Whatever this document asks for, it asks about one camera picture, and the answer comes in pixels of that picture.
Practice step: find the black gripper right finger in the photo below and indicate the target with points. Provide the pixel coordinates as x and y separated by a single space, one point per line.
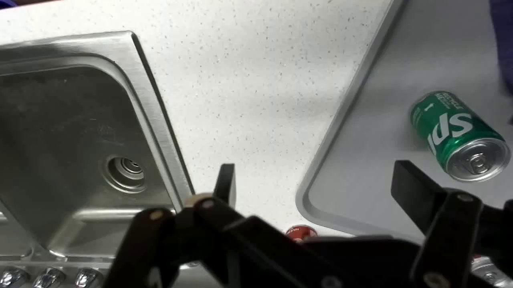
453 228

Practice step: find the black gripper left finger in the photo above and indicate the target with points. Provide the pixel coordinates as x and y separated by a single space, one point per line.
176 244

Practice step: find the green Sprite soda can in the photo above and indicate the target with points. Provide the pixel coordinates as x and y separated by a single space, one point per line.
453 132

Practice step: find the grey plastic serving tray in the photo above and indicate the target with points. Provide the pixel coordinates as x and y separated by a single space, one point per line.
405 57

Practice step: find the red soda can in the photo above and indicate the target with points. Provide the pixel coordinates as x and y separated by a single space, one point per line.
298 232

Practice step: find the stainless steel double sink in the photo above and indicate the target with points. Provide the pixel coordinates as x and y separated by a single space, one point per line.
64 132

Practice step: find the purple cloth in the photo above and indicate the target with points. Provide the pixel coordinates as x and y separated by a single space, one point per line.
503 41

